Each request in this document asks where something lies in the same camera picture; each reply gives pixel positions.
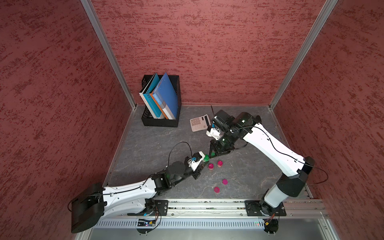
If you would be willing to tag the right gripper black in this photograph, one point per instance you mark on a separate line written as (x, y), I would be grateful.
(219, 149)

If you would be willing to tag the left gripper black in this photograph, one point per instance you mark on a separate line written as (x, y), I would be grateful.
(197, 172)

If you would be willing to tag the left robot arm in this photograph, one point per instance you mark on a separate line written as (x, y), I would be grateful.
(98, 202)

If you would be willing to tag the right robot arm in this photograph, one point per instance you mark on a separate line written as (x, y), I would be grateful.
(226, 130)

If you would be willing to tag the pink paint jar right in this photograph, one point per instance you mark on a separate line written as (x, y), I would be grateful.
(220, 163)

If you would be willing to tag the pink paint jar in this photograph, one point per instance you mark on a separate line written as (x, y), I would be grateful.
(211, 166)
(220, 163)

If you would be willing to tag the pink paint jar left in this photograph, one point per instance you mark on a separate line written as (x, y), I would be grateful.
(211, 166)

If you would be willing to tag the pink calculator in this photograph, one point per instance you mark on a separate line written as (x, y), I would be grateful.
(200, 123)

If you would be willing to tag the black stapler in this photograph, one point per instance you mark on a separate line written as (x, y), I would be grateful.
(258, 120)

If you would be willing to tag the black mesh file holder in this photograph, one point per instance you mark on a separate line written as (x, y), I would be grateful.
(149, 121)

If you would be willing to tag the blue book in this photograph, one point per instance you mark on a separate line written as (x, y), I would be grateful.
(165, 97)

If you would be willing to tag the orange spine book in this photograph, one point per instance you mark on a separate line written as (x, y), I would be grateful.
(163, 115)

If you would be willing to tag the teal book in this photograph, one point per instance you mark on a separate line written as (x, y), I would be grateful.
(149, 83)

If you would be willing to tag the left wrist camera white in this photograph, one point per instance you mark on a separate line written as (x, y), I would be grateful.
(195, 160)

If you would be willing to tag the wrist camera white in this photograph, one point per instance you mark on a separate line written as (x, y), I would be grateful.
(214, 132)
(195, 160)

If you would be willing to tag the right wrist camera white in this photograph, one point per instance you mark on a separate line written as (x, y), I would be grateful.
(214, 132)

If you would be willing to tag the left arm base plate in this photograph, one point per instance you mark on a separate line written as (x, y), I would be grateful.
(159, 208)

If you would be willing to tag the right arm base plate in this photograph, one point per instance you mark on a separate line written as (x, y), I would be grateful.
(257, 209)

